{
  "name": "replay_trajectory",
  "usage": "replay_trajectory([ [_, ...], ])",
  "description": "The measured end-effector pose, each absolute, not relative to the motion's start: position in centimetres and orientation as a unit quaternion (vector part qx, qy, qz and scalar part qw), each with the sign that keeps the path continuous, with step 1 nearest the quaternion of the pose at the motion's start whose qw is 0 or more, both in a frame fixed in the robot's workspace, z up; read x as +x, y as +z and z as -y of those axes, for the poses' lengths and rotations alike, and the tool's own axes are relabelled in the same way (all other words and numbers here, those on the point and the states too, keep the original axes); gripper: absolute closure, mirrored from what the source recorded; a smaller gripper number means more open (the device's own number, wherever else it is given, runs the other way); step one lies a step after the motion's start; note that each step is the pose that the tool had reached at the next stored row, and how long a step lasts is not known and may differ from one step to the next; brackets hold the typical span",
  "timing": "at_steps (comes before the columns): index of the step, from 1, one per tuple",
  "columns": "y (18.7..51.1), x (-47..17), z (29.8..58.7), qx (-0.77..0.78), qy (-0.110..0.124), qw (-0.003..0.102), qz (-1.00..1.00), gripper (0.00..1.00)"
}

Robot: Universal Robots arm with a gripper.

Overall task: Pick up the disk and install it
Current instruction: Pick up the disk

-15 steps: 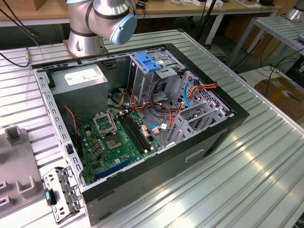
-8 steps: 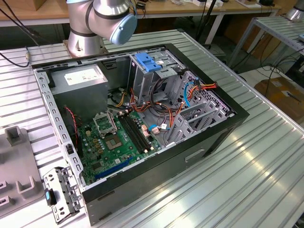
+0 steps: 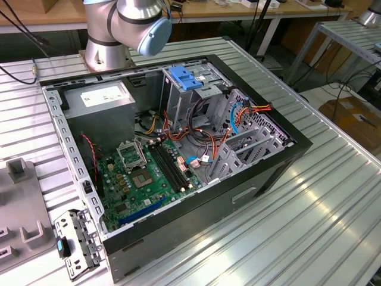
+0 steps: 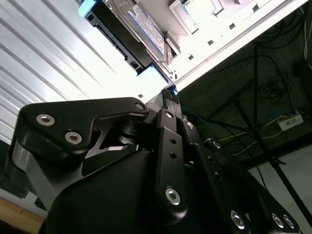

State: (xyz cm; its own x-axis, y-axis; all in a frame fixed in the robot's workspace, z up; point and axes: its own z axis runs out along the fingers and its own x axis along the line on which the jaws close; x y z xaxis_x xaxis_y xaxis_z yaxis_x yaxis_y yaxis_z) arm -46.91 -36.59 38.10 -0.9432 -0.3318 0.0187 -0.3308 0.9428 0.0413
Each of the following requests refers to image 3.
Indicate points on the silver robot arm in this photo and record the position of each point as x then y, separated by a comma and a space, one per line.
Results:
101, 32

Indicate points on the metal disk bay cage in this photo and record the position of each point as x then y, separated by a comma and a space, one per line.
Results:
262, 140

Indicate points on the black RAM slot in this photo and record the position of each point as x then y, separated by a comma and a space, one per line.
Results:
165, 168
168, 167
172, 166
175, 164

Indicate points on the metal optical drive cage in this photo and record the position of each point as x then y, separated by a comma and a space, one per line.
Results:
178, 104

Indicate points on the CPU socket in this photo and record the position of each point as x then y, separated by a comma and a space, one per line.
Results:
143, 178

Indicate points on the green motherboard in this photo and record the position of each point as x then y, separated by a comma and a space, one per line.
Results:
157, 193

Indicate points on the blue plastic drive latch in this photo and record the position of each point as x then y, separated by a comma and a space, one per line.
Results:
184, 79

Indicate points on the black PC case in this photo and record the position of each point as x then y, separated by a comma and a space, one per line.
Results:
193, 214

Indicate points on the blue expansion slot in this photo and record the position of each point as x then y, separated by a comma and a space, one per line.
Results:
143, 212

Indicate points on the grey power supply unit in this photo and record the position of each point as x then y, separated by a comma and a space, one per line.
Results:
101, 125

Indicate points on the black case latch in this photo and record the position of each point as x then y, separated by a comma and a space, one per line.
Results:
86, 187

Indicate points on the large brown cardboard box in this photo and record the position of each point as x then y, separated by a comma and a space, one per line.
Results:
348, 119

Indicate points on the grey parts rack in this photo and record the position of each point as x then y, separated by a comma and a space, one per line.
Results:
18, 208

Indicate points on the metal rear bracket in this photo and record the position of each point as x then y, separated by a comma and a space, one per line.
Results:
77, 262

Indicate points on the black blue bracket latch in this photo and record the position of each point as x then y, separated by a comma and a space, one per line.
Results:
61, 247

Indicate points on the wooden desk white frame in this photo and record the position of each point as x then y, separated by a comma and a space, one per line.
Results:
29, 15

